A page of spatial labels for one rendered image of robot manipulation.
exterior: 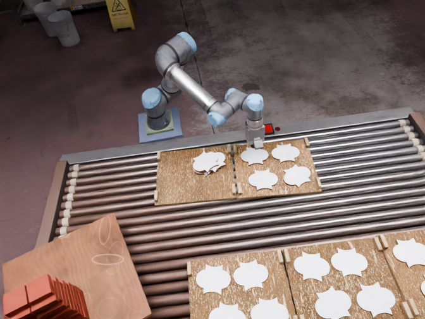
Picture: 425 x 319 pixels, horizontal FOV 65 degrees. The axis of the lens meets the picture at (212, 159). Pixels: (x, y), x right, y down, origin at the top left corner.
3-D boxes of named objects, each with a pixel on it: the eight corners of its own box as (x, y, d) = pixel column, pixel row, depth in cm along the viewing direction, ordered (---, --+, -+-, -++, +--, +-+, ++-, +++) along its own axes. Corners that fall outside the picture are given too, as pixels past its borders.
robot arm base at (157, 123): (145, 115, 217) (141, 104, 209) (168, 110, 218) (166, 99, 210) (148, 132, 208) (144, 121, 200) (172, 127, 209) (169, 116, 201)
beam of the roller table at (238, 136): (66, 160, 204) (62, 154, 199) (406, 113, 203) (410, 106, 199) (63, 171, 198) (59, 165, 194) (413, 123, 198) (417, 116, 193)
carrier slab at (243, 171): (233, 147, 190) (233, 145, 189) (306, 140, 188) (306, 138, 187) (238, 199, 168) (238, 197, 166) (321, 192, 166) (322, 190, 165)
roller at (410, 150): (67, 197, 184) (63, 192, 180) (421, 148, 183) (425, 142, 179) (65, 204, 181) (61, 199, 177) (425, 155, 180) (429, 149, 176)
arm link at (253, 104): (252, 89, 155) (267, 97, 151) (252, 107, 163) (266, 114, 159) (241, 98, 151) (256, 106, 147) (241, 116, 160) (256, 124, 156)
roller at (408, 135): (70, 182, 190) (66, 177, 186) (412, 135, 190) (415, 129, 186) (68, 189, 187) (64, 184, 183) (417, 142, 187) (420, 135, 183)
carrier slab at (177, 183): (159, 154, 192) (158, 152, 191) (230, 147, 190) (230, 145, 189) (155, 206, 169) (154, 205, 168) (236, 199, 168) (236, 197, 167)
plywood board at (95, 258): (4, 266, 145) (1, 264, 143) (114, 214, 157) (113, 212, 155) (17, 390, 115) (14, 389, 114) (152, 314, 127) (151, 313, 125)
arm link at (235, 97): (218, 97, 157) (236, 106, 152) (233, 83, 161) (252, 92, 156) (220, 109, 163) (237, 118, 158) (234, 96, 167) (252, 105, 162)
